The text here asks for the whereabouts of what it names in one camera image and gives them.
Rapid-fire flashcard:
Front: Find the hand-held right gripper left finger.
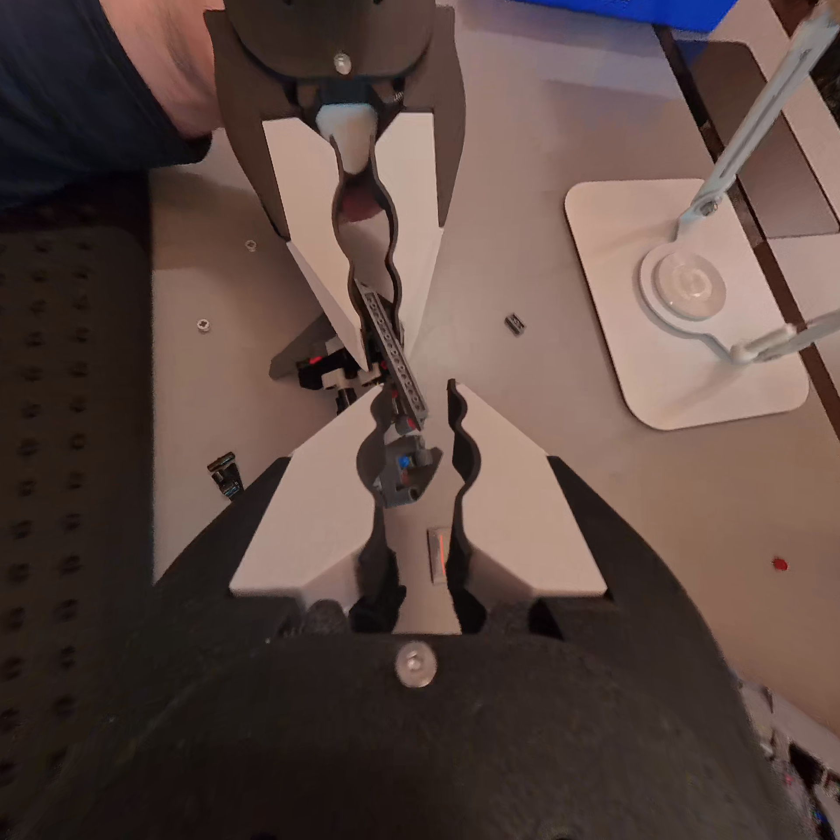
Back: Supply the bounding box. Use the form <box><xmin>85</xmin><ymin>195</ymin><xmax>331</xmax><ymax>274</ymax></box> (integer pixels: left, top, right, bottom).
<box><xmin>228</xmin><ymin>387</ymin><xmax>388</xmax><ymax>618</ymax></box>

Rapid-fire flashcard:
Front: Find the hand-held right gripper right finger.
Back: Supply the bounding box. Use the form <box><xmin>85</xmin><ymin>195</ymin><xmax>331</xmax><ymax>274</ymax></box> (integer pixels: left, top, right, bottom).
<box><xmin>446</xmin><ymin>378</ymin><xmax>609</xmax><ymax>618</ymax></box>

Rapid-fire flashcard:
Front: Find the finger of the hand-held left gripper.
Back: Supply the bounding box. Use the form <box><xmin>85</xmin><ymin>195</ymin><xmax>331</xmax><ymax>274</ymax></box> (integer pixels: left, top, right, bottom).
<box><xmin>373</xmin><ymin>112</ymin><xmax>443</xmax><ymax>343</ymax></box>
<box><xmin>262</xmin><ymin>117</ymin><xmax>370</xmax><ymax>372</ymax></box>

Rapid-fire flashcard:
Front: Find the grey lego car model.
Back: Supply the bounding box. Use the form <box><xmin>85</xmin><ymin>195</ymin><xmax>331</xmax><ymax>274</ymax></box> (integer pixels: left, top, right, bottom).
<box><xmin>742</xmin><ymin>682</ymin><xmax>840</xmax><ymax>840</ymax></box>

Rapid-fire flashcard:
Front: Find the person's left forearm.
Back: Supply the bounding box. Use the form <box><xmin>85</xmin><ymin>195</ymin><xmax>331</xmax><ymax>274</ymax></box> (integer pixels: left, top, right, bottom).
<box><xmin>0</xmin><ymin>0</ymin><xmax>214</xmax><ymax>212</ymax></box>

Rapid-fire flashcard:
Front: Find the black angled lego connector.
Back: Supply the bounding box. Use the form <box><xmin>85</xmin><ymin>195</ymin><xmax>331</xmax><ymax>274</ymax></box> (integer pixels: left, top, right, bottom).
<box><xmin>207</xmin><ymin>451</ymin><xmax>245</xmax><ymax>503</ymax></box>

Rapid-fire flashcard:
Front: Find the small grey orange-striped lego tile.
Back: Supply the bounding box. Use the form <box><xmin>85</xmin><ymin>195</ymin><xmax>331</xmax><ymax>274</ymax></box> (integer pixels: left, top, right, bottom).
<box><xmin>427</xmin><ymin>525</ymin><xmax>455</xmax><ymax>584</ymax></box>

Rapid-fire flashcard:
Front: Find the person's left hand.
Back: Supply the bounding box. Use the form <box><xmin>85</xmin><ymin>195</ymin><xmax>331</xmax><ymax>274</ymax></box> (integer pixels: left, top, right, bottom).
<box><xmin>98</xmin><ymin>0</ymin><xmax>228</xmax><ymax>140</ymax></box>

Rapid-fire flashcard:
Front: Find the white desk stand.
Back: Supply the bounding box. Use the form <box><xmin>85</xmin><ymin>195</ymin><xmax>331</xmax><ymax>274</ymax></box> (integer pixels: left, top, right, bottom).
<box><xmin>564</xmin><ymin>0</ymin><xmax>840</xmax><ymax>431</ymax></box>

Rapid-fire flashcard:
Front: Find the blue bin with square tag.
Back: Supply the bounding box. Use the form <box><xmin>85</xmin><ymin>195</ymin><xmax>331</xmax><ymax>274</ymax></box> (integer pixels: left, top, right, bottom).
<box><xmin>512</xmin><ymin>0</ymin><xmax>736</xmax><ymax>34</ymax></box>

